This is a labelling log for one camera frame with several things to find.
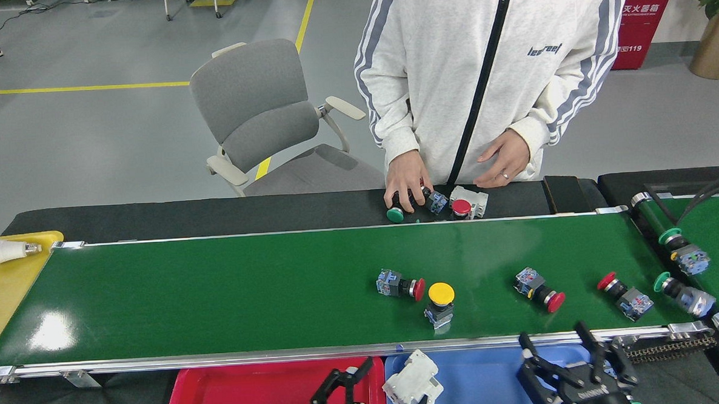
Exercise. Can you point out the person's left hand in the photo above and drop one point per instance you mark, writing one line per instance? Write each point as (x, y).
(509, 156)

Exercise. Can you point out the person's right hand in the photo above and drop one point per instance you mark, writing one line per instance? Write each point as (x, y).
(407, 175)

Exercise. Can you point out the glossy black panel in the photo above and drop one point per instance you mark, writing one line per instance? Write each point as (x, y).
(568, 194)

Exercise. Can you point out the red plastic tray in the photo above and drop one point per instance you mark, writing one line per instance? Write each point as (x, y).
(240, 395)

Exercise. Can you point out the blue plastic bin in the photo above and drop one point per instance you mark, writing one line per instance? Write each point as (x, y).
(483, 385)

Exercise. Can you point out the white circuit breaker red levers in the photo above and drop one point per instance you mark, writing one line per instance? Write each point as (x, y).
(474, 198)

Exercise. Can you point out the wheeled cart yellow base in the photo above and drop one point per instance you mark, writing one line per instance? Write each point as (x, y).
(211, 1)

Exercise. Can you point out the person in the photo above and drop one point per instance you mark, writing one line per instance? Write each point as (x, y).
(481, 69)

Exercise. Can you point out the blue block push button switch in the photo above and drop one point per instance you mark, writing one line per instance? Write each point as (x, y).
(437, 202)

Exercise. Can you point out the red fire equipment box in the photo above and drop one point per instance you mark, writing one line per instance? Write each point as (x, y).
(640, 32)

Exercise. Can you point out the grey office chair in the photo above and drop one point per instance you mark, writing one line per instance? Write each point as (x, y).
(245, 79)

